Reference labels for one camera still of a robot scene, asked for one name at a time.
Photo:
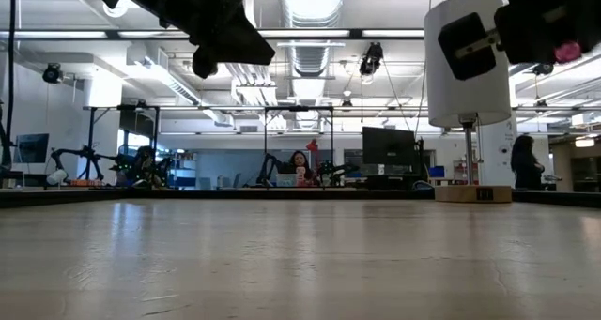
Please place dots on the small blue background screen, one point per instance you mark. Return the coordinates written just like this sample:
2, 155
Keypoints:
436, 172

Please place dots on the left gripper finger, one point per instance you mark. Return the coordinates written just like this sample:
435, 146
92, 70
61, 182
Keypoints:
249, 43

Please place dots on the small pink die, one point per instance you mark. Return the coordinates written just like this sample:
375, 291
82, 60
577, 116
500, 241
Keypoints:
567, 51

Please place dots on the black background monitor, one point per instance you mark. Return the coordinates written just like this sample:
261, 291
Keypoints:
389, 146

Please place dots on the black overhead frame bar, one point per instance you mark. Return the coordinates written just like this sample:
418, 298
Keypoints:
328, 34

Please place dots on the black background workbench frame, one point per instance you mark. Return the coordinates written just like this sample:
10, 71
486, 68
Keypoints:
300, 108

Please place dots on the black aluminium table frame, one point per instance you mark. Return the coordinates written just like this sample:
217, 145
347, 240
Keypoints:
235, 194

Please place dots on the dark background wall monitor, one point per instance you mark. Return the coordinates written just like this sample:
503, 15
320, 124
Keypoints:
32, 147

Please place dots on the black ceiling camera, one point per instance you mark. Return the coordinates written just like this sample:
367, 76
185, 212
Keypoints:
52, 73
543, 69
371, 59

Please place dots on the person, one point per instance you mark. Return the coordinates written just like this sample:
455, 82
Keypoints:
526, 165
300, 167
143, 167

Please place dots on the white shade wooden base lamp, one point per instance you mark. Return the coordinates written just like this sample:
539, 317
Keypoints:
469, 99

